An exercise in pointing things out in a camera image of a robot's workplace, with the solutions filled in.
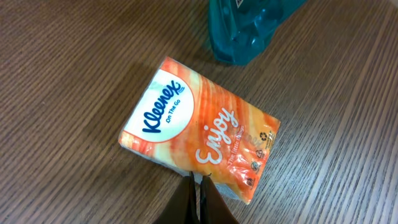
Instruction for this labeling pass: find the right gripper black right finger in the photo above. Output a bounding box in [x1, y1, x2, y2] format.
[200, 175, 239, 224]

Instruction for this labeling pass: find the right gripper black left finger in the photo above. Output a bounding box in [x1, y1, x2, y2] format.
[154, 172, 199, 224]

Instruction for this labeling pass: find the orange Kleenex tissue pack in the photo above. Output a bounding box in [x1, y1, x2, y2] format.
[119, 58, 280, 203]

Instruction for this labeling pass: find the blue mouthwash bottle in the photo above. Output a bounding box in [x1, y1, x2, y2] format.
[208, 0, 305, 65]

